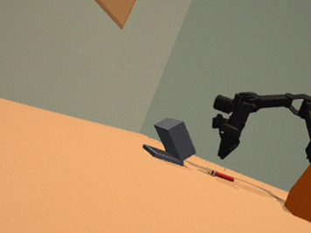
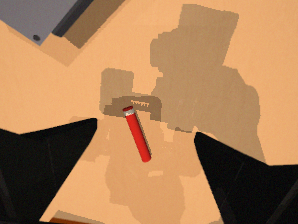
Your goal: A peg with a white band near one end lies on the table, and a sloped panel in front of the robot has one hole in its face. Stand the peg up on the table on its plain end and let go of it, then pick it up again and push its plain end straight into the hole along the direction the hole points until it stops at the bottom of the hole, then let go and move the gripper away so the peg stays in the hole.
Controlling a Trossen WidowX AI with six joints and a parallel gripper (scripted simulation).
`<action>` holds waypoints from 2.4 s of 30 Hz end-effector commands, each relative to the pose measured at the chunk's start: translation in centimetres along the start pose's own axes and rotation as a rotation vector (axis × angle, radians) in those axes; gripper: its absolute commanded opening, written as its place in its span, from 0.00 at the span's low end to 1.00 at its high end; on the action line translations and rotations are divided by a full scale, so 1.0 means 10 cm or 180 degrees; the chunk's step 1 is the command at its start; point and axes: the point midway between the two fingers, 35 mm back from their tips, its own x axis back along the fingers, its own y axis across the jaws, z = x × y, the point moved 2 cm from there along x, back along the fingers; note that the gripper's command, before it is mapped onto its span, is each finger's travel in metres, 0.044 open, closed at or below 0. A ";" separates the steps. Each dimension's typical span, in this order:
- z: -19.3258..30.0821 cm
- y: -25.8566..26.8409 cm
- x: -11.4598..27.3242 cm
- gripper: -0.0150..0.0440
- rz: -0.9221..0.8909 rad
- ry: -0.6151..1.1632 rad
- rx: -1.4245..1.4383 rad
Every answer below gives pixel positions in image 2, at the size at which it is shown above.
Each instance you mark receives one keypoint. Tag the red peg with white band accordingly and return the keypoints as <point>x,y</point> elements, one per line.
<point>137,133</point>

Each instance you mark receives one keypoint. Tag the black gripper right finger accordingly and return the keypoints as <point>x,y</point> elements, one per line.
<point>246,190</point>

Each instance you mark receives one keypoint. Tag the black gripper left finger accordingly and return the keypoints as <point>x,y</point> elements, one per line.
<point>34,165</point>

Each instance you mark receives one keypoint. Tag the grey sloped panel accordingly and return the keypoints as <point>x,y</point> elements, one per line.
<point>37,19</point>

